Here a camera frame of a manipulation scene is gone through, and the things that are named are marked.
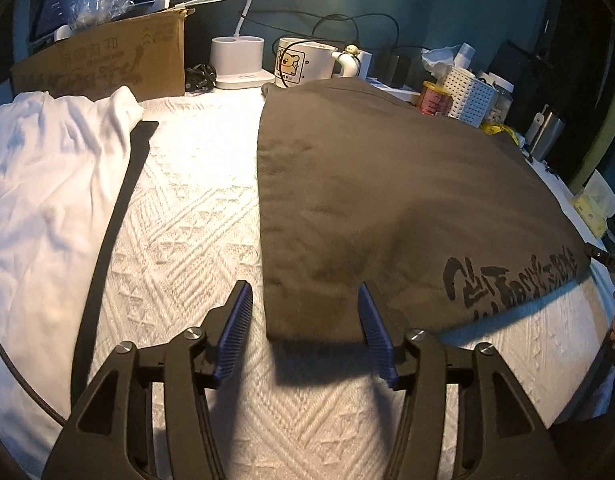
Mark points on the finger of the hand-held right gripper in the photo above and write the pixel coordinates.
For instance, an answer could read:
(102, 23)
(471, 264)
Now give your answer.
(596, 254)

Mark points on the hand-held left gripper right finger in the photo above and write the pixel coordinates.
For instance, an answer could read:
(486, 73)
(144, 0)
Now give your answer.
(375, 330)

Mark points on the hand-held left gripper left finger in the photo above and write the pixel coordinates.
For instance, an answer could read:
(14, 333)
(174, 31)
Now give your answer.
(235, 325)

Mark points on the brown t-shirt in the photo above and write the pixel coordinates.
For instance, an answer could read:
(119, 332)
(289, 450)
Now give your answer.
(387, 185)

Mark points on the pale yellow tissue pack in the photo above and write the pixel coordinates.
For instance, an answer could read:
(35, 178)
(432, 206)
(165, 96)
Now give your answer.
(595, 205)

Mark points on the white textured tablecloth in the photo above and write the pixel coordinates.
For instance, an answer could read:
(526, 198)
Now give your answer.
(187, 210)

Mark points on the steel thermos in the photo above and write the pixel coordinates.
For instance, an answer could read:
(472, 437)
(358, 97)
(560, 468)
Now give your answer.
(545, 132)

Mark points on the yellow snack packet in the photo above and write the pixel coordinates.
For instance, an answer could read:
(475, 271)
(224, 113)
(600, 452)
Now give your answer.
(500, 132)

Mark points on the clear jar with white lid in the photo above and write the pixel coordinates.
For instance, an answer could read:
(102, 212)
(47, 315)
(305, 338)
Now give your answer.
(502, 105)

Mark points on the white perforated basket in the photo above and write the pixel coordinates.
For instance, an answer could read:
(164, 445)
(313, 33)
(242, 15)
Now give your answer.
(467, 95)

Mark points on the dark cabinet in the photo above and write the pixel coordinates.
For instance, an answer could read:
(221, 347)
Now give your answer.
(512, 60)

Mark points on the red can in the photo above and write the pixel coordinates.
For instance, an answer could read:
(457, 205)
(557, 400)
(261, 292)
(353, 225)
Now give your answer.
(434, 100)

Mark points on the white power strip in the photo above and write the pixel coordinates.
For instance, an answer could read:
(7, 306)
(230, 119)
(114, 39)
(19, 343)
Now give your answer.
(402, 94)

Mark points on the white garment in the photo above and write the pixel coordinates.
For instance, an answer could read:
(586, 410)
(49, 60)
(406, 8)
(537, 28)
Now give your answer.
(37, 185)

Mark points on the white tissue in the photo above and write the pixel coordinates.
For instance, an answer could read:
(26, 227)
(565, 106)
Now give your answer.
(445, 57)

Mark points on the black charger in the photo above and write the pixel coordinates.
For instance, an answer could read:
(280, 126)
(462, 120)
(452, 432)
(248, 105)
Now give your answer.
(397, 70)

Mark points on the white desk lamp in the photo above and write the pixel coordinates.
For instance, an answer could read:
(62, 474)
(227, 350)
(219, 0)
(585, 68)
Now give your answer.
(237, 60)

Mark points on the white charger plug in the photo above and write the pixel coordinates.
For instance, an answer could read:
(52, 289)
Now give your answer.
(365, 65)

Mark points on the white cartoon mug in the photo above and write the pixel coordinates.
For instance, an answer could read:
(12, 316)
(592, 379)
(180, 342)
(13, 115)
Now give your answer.
(307, 60)

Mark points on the cardboard box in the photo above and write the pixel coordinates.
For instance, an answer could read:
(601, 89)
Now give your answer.
(112, 60)

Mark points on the teal curtain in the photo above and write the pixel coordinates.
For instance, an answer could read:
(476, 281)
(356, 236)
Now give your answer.
(437, 0)

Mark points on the olive door frame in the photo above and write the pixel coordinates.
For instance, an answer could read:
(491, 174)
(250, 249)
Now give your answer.
(605, 110)

